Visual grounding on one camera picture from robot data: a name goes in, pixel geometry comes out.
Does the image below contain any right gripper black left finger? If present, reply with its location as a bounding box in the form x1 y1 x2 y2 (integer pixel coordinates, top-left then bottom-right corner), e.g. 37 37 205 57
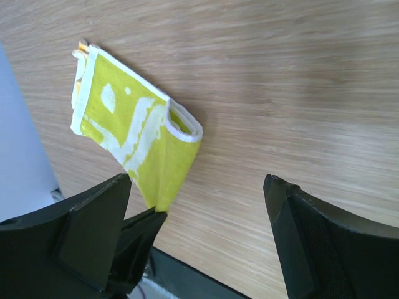
1 174 131 298

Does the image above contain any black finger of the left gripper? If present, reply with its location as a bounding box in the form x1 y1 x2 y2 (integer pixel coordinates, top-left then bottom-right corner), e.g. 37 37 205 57
107 208 167 298

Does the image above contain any yellow green printed towel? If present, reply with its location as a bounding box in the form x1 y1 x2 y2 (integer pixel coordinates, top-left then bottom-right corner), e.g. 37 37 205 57
70 40 203 212

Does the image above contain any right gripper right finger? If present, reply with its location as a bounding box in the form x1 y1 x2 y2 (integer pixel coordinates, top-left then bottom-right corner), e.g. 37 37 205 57
263 174 398 298

